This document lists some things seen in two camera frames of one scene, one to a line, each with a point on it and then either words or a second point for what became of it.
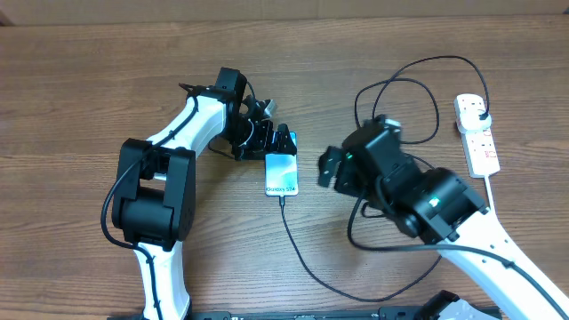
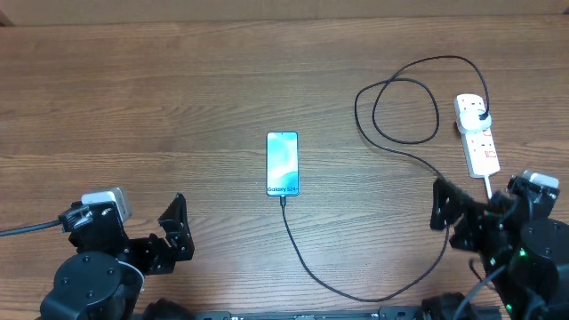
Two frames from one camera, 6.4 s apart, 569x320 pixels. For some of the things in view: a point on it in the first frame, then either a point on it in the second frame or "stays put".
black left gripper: [262, 143] to [179, 235]
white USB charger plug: [469, 120] stays put
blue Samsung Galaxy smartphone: [281, 172] stays put
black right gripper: [348, 183] to [476, 228]
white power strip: [478, 145] stays put
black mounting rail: [411, 313] stays put
